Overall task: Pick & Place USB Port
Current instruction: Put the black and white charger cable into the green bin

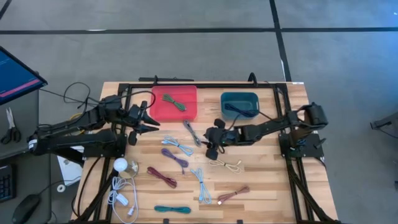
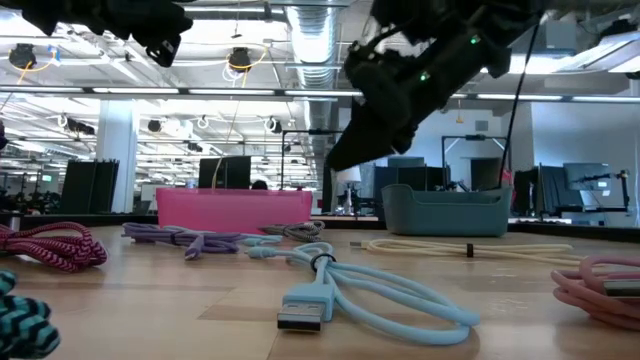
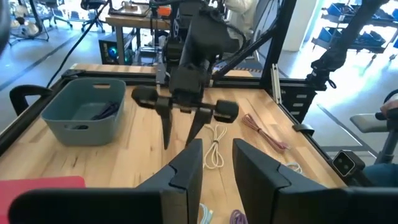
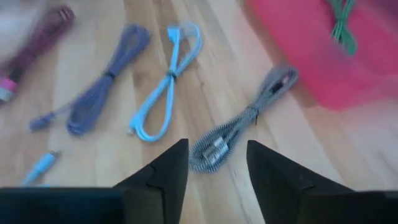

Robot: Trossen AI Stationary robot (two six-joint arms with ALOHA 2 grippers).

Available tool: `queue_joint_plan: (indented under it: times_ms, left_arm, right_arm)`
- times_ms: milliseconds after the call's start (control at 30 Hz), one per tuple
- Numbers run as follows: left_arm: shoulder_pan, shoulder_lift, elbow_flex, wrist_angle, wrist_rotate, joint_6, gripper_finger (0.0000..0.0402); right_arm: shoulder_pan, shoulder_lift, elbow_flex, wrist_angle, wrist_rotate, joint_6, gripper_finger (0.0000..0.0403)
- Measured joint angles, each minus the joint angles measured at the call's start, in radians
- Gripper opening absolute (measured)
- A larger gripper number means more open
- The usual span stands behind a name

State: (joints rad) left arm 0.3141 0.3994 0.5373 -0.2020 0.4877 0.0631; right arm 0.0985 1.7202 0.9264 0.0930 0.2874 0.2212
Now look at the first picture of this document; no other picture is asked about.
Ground yellow clamp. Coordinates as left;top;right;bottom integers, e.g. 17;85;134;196
70;112;85;135

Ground cream USB cable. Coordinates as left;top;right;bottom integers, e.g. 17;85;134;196
208;159;243;174

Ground green braided USB cable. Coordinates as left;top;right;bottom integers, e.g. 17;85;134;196
161;93;187;112

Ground black diagonal stand beam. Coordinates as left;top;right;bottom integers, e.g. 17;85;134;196
54;148;85;166

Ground teal braided USB cable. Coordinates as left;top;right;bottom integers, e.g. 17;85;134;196
154;205;192;215

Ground computer monitor blue screen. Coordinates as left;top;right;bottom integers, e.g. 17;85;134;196
0;45;49;106

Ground black computer mouse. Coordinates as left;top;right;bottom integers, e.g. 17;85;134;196
11;193;41;224

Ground white globe lamp gold base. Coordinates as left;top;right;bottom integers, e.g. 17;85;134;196
113;157;140;180

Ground grey metal stand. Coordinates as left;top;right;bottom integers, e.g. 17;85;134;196
369;111;398;139

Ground black handled scissors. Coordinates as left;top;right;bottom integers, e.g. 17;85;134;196
0;107;22;145

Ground white paper sheet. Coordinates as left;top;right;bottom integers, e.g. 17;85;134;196
57;154;83;187

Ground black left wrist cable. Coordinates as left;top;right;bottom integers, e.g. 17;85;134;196
117;89;157;104

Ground pink red plastic bin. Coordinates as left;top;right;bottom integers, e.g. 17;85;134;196
149;85;198;122

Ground light blue USB cable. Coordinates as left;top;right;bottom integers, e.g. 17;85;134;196
190;167;213;205
160;135;195;156

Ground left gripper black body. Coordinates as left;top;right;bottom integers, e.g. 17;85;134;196
124;100;148;146

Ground grey braided USB cable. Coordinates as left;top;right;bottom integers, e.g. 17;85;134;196
182;119;203;147

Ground black aluminium table frame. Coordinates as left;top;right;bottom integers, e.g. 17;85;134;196
70;74;343;224

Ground dusty pink USB cable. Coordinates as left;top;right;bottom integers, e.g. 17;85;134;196
216;185;251;205

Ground white lamp power cord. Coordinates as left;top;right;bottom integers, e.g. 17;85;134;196
107;176;139;224

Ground maroon braided USB cable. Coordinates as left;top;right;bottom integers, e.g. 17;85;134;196
146;166;178;189

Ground black keyboard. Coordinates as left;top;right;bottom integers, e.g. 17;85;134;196
0;164;17;203

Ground grey side desk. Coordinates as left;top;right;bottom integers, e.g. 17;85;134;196
0;88;53;224

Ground teal plastic bin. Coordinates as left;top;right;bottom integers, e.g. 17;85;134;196
220;91;260;121

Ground thin black floor cable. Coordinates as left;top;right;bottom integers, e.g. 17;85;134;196
39;82;100;110

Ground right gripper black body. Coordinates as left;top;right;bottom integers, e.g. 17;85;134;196
205;118;240;161

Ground dark purple USB cable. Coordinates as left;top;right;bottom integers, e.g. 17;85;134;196
224;103;257;118

